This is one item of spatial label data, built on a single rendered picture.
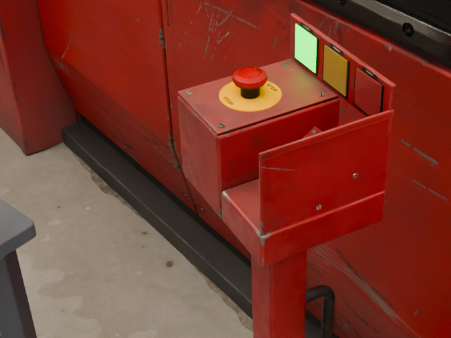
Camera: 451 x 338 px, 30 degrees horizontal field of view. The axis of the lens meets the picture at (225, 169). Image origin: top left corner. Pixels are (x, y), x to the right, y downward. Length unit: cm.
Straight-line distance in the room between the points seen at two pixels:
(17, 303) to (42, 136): 147
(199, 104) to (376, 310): 56
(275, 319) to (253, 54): 46
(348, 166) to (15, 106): 146
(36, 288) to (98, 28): 58
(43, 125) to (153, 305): 69
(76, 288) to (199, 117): 100
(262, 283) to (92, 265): 91
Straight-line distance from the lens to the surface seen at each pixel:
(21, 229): 81
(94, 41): 189
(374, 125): 88
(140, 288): 186
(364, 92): 91
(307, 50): 99
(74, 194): 215
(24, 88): 223
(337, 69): 95
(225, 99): 96
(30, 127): 228
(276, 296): 107
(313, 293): 114
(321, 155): 86
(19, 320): 88
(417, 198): 118
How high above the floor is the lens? 127
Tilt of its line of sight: 36 degrees down
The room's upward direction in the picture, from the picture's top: 3 degrees counter-clockwise
